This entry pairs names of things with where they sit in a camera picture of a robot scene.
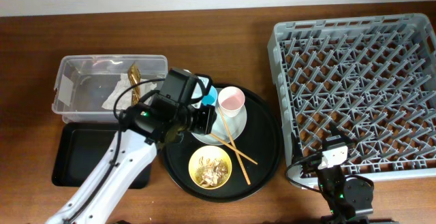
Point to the grey dishwasher rack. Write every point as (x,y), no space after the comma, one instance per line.
(373,77)

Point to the food scraps and rice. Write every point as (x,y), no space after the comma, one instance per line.
(211,172)

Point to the yellow bowl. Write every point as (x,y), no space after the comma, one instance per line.
(212,152)

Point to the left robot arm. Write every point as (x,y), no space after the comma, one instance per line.
(143,130)

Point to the black rectangular tray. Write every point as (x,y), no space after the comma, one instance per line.
(81,147)

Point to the clear plastic bin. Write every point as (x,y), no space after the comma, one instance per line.
(84,82)

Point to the grey plate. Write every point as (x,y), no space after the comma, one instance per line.
(236,126)

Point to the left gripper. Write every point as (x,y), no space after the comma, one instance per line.
(207,114)

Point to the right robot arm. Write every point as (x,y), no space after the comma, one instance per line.
(349,197)

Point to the pink cup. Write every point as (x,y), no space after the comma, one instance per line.
(231,100)

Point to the blue cup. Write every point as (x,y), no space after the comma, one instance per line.
(211,97)

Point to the wooden chopstick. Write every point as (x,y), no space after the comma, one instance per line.
(233,144)
(233,148)

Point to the white napkin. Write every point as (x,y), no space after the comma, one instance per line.
(125,101)

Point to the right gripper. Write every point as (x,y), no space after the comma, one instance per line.
(334,132)

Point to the round black serving tray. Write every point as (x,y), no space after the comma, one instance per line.
(261,140)

